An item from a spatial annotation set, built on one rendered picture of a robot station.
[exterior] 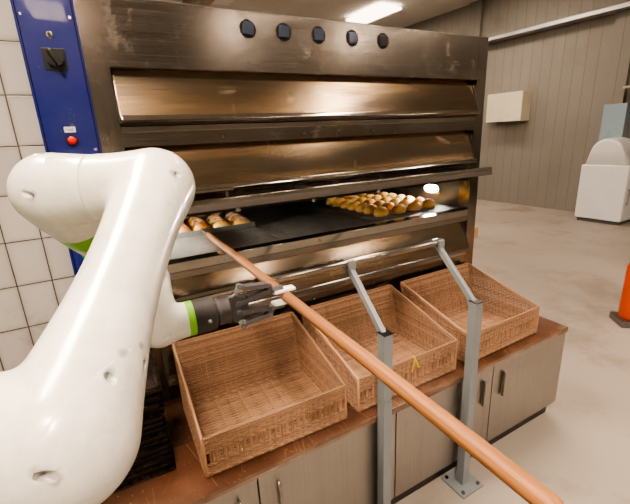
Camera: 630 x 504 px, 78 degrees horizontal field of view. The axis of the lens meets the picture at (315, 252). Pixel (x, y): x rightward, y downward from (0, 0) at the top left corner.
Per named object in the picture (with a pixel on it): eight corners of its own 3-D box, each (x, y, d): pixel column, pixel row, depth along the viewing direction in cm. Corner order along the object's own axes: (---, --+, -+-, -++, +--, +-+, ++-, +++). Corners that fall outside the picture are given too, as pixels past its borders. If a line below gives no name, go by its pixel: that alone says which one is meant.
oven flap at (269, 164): (134, 201, 142) (124, 147, 143) (471, 164, 225) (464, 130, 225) (135, 198, 138) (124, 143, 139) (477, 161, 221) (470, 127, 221)
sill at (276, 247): (145, 274, 156) (143, 264, 155) (459, 214, 239) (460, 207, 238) (147, 278, 151) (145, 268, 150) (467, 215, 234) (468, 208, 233)
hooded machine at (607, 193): (637, 221, 664) (653, 136, 624) (621, 226, 634) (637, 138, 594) (589, 215, 723) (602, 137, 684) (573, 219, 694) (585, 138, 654)
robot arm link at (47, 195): (69, 200, 56) (82, 134, 61) (-24, 205, 56) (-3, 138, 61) (122, 252, 73) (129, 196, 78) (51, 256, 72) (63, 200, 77)
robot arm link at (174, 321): (140, 359, 98) (138, 346, 89) (131, 313, 103) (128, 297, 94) (196, 343, 105) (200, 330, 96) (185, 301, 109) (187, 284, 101)
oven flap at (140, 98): (122, 126, 135) (109, 70, 135) (475, 116, 217) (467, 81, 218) (122, 120, 131) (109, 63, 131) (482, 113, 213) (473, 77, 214)
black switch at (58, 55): (45, 70, 119) (36, 30, 116) (68, 70, 122) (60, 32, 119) (44, 68, 116) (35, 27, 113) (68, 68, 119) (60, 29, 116)
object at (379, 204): (323, 204, 270) (323, 196, 269) (378, 196, 292) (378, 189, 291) (378, 218, 219) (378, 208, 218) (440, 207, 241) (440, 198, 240)
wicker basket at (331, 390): (178, 399, 168) (168, 341, 160) (296, 360, 193) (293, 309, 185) (204, 481, 127) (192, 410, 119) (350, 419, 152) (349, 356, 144)
